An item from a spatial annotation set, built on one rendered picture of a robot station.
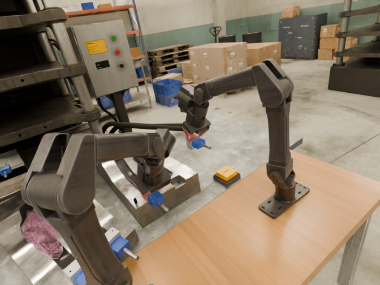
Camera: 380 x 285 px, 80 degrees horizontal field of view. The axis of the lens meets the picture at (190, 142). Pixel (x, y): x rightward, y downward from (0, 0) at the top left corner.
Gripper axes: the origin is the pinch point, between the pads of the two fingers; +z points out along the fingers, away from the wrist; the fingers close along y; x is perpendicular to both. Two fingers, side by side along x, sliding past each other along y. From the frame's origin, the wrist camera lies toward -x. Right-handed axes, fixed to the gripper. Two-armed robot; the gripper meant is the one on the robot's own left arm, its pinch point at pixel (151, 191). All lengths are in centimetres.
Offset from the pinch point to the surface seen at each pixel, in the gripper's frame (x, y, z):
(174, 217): 10.1, -3.7, 6.7
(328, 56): -172, -645, 173
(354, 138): 24, -250, 85
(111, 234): 6.0, 16.8, 0.1
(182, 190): 3.9, -11.0, 3.7
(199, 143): -8.6, -28.3, 0.4
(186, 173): -0.2, -15.7, 1.8
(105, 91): -84, -18, 25
